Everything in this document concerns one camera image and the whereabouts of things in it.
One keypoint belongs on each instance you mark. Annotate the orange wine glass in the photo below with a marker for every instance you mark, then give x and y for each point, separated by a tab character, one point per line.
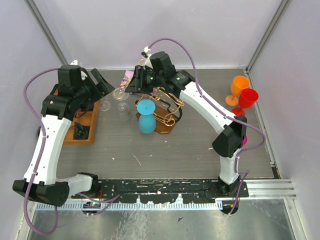
239	83

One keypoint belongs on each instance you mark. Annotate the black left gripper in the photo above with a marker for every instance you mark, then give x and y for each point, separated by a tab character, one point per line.
104	87

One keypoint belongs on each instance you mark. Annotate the dark green rolled cloth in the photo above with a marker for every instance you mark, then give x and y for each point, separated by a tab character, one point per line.
81	132

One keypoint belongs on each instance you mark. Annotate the wooden compartment tray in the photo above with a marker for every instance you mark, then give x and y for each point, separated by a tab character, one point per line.
87	117

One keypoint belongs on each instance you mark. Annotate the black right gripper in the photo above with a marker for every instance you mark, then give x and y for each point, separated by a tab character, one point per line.
136	84

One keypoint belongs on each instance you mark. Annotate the aluminium frame rail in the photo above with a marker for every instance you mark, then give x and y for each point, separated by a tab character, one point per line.
258	189

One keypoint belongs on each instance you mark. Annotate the gold wire wine glass rack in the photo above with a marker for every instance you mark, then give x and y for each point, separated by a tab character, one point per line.
168	109

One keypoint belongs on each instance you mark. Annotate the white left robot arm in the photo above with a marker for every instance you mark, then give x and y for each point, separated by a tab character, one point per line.
76	89

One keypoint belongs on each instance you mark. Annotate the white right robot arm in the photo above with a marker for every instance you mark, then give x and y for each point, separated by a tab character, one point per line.
159	72

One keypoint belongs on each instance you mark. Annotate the red wine glass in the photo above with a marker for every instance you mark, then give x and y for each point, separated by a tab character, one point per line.
247	99

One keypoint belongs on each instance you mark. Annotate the clear tall wine glass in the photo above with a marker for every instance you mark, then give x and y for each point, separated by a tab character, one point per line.
104	105

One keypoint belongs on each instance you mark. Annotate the blue wine glass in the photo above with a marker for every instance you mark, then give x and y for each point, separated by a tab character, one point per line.
146	121

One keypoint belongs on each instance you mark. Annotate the pink wine glass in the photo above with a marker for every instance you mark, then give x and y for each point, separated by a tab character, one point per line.
245	141

